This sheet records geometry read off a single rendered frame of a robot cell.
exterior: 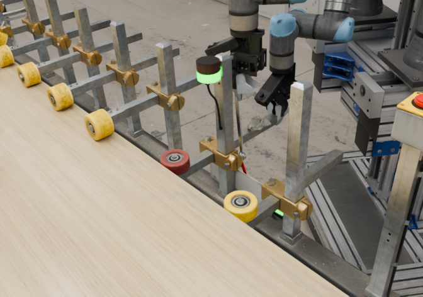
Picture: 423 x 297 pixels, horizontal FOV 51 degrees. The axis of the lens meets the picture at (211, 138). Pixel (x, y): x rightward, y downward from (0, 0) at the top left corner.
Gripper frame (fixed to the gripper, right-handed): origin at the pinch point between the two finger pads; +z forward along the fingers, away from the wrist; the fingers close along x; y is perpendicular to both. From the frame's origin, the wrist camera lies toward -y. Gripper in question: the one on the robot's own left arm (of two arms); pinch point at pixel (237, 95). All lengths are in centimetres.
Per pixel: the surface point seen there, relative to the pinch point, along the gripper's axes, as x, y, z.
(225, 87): -9.7, 1.1, -7.3
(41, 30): 33, -113, 6
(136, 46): 221, -212, 100
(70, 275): -63, -8, 11
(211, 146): -8.5, -4.8, 13.8
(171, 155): -20.7, -10.7, 10.5
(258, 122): 9.3, 2.5, 13.9
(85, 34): 16, -69, -3
